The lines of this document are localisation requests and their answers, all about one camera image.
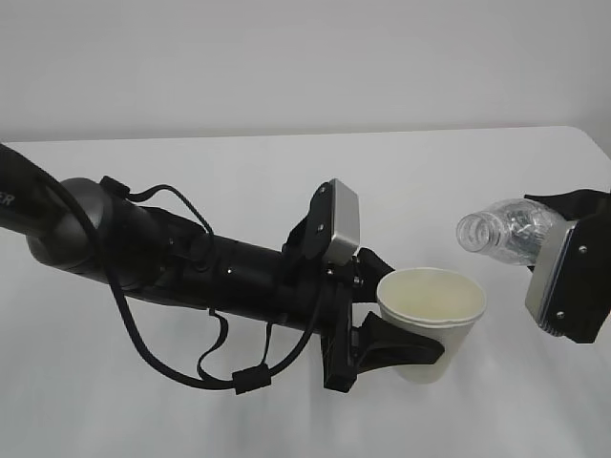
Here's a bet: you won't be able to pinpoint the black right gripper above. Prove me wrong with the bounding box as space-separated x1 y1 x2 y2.
524 189 610 344

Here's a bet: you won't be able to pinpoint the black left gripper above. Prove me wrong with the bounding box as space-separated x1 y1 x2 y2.
281 247 445 392

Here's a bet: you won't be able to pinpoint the clear green-label water bottle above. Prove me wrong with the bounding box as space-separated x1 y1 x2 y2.
455 198 565 266

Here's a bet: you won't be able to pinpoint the white paper cup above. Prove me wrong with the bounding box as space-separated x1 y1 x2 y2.
376 267 486 384

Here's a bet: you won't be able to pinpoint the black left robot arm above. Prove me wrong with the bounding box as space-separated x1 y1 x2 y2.
1 147 444 394

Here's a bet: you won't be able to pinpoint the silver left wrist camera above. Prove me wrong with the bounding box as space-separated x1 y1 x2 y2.
324 178 360 265

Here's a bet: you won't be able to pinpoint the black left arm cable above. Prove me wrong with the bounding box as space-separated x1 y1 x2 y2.
28 164 335 396

